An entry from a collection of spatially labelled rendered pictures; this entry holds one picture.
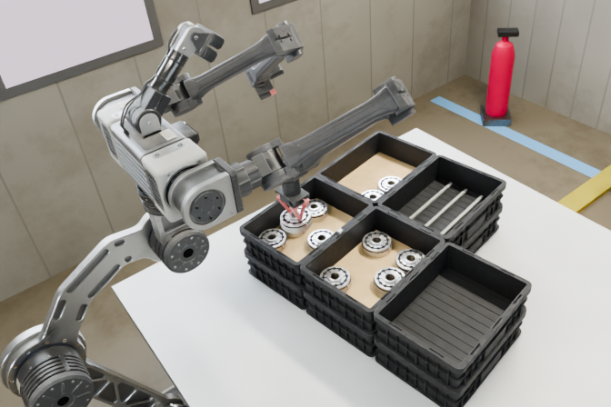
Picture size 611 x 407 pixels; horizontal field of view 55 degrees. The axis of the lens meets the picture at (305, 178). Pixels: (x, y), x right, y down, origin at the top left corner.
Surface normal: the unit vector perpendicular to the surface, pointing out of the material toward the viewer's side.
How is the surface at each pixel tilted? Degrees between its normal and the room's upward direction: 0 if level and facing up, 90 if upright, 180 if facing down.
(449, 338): 0
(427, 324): 0
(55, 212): 90
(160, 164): 0
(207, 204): 90
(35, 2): 90
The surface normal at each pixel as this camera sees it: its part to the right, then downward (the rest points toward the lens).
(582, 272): -0.08, -0.80
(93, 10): 0.59, 0.44
